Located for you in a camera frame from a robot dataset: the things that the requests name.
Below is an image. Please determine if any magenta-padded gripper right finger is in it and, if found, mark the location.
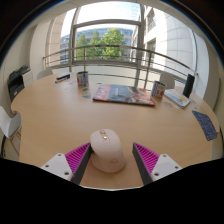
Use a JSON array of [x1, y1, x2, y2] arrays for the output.
[[132, 142, 183, 186]]

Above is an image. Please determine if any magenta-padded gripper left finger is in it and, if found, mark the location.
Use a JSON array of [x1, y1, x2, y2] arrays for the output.
[[40, 142, 93, 186]]

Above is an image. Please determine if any pale pink computer mouse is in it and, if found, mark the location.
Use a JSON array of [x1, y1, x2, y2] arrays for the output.
[[89, 128, 127, 174]]

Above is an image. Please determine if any blue patterned mouse pad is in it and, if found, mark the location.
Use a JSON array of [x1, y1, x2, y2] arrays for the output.
[[191, 109, 219, 142]]

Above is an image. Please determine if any white chair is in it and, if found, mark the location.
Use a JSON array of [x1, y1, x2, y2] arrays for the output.
[[0, 105, 23, 158], [159, 71, 176, 90], [35, 68, 55, 81]]

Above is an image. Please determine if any light blue illustrated magazine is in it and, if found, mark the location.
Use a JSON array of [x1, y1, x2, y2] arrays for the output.
[[163, 88, 192, 110]]

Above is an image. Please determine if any tall black cylinder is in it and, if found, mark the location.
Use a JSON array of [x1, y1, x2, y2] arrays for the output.
[[182, 73, 196, 99]]

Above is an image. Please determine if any colourful red-blue magazine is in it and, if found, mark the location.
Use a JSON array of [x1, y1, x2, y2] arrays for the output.
[[92, 83, 157, 107]]

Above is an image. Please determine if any small blue box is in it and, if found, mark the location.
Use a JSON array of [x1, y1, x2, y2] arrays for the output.
[[54, 73, 72, 84]]

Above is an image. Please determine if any black and white printer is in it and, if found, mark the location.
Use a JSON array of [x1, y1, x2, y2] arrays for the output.
[[7, 64, 35, 103]]

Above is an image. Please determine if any metal balcony railing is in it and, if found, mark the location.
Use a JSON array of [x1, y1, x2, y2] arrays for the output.
[[42, 44, 200, 90]]

